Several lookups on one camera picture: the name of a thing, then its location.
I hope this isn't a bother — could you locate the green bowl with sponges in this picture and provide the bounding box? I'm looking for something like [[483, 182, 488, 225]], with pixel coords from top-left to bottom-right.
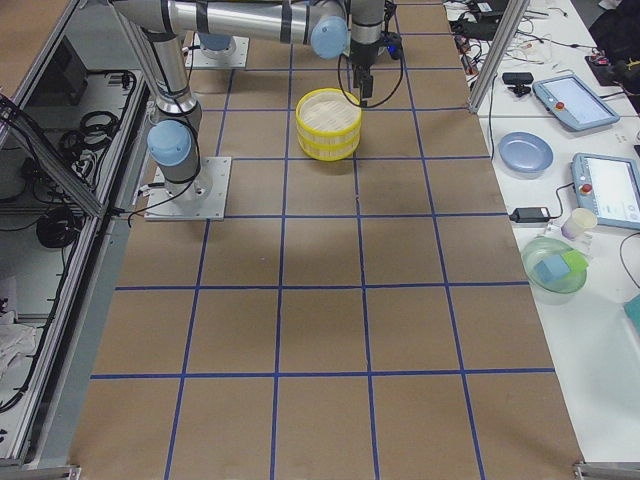
[[521, 236, 589, 304]]

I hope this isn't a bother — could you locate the black power adapter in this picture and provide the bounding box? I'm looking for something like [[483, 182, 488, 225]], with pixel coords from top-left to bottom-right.
[[509, 207, 557, 224]]

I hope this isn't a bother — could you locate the white crumpled cloth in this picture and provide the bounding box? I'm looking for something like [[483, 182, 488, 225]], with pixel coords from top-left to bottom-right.
[[0, 277, 37, 386]]

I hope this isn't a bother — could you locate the blue teach pendant far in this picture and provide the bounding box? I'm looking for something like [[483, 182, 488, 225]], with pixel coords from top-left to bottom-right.
[[532, 74, 620, 131]]

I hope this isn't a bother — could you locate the paper cup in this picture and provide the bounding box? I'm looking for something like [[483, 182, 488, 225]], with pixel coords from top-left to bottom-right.
[[561, 208, 598, 240]]

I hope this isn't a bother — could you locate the blue teach pendant near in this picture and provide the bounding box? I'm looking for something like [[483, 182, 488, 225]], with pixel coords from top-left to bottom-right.
[[571, 153, 639, 230]]

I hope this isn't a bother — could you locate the black webcam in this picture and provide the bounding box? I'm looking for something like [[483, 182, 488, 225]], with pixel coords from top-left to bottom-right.
[[502, 72, 534, 98]]

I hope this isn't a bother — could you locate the blue teach pendant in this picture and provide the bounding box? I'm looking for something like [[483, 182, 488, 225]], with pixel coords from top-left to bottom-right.
[[571, 153, 639, 230], [532, 74, 620, 131]]

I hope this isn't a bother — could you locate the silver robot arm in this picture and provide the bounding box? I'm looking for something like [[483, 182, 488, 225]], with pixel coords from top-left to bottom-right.
[[112, 1, 404, 122]]

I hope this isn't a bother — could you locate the aluminium frame post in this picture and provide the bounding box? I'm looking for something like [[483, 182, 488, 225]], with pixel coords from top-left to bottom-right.
[[468, 0, 530, 114]]

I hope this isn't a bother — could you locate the blue plate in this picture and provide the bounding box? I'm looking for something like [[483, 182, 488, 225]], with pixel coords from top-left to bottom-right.
[[498, 131, 554, 179]]

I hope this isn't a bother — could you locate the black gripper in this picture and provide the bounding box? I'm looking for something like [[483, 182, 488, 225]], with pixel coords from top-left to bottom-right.
[[352, 31, 403, 99]]

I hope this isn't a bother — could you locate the yellow steamer basket side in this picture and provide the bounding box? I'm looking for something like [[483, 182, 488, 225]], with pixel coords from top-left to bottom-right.
[[295, 88, 362, 146]]

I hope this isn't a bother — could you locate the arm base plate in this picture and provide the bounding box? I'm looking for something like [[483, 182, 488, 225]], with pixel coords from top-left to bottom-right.
[[185, 34, 249, 70], [144, 157, 232, 221]]

